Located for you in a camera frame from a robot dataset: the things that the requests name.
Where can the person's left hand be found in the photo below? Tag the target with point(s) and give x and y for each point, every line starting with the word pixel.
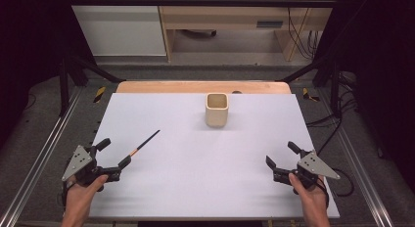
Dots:
pixel 80 196

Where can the black frame strut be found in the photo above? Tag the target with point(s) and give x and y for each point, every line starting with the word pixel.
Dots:
pixel 94 70
pixel 306 70

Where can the aluminium floor rail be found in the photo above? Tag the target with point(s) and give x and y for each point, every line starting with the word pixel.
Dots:
pixel 39 155
pixel 359 168

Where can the person's right hand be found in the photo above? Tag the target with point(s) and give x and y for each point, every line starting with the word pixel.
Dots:
pixel 313 197

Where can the wooden desk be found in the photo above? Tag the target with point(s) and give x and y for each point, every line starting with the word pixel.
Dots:
pixel 228 15

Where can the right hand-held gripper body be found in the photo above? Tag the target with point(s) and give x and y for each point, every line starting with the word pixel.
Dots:
pixel 314 165

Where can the beige square cup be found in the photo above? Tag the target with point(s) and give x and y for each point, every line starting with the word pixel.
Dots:
pixel 216 117

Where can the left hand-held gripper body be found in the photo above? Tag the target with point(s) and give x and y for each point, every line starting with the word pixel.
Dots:
pixel 78 160

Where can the wooden table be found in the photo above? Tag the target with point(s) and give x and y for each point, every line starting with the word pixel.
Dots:
pixel 163 86

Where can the white board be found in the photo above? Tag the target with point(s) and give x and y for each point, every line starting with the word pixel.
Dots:
pixel 202 168

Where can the black curtain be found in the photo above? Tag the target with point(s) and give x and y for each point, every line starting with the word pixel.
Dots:
pixel 29 57
pixel 385 73

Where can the black makeup brush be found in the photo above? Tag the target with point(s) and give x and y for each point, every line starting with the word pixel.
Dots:
pixel 147 141

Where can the white cabinet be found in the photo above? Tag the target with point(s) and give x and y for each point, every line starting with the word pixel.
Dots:
pixel 120 28

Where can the black horizontal frame bar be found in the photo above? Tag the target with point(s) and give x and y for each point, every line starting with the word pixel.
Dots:
pixel 195 2

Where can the yellow black tape strip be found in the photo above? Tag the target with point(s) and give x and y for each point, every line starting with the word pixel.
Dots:
pixel 100 94
pixel 306 94

